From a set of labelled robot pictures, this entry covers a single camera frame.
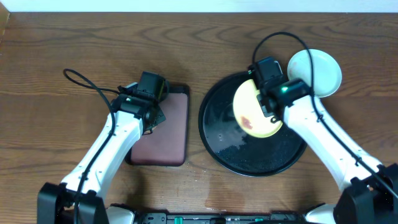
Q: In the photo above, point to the black rectangular water tray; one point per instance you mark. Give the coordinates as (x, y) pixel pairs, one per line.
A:
(166, 145)

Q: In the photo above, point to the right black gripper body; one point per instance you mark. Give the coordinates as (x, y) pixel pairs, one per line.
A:
(262, 106)

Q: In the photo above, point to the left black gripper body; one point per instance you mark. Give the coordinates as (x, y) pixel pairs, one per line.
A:
(158, 115)

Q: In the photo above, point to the light blue plate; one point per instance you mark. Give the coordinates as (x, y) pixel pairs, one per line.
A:
(327, 72)

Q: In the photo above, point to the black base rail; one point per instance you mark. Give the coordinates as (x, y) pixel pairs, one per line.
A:
(202, 218)

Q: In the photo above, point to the black round serving tray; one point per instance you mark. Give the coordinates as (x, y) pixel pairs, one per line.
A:
(233, 148)

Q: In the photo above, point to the yellow plate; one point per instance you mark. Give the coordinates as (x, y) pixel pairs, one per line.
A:
(248, 113)

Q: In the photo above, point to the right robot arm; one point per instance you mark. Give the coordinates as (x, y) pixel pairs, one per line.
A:
(368, 188)

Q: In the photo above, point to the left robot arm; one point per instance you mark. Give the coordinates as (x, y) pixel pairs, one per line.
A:
(79, 198)

